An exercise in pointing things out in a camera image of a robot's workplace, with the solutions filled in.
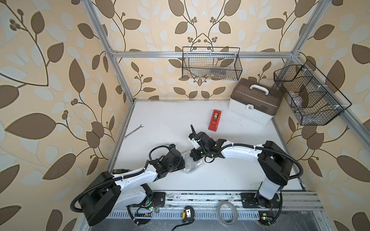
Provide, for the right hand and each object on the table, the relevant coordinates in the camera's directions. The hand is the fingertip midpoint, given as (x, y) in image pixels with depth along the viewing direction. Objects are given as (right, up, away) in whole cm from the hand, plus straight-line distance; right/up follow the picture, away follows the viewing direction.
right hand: (190, 154), depth 86 cm
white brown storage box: (+43, +34, +7) cm, 55 cm away
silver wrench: (-36, +16, +19) cm, 44 cm away
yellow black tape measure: (-1, -23, -18) cm, 30 cm away
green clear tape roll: (+18, +24, +16) cm, 34 cm away
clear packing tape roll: (+21, -23, -18) cm, 36 cm away
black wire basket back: (+20, +59, +10) cm, 63 cm away
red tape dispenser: (+18, +20, +16) cm, 31 cm away
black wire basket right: (+64, +32, -14) cm, 72 cm away
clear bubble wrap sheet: (0, -4, -6) cm, 7 cm away
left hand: (-3, -4, -2) cm, 5 cm away
